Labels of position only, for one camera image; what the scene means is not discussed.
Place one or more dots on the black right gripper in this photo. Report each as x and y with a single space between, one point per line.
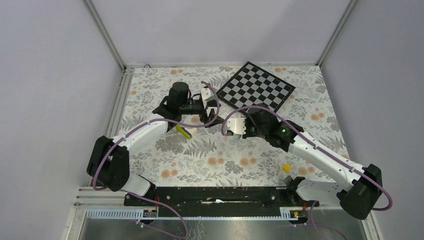
248 134

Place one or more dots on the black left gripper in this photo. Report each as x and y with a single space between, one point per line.
203 116

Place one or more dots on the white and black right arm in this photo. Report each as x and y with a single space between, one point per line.
356 188

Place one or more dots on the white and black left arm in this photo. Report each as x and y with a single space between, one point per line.
109 164

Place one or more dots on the floral patterned table mat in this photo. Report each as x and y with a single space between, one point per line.
210 159

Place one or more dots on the black and white chessboard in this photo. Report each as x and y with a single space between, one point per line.
253 85

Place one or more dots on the yellow cube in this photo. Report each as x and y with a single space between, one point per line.
286 168

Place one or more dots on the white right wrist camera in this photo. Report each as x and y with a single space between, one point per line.
236 126

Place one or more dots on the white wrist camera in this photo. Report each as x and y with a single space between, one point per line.
236 126
207 97

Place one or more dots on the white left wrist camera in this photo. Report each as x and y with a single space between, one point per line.
207 97

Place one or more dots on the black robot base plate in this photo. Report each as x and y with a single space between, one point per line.
255 202

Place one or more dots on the aluminium frame rails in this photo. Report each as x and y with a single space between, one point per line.
104 36

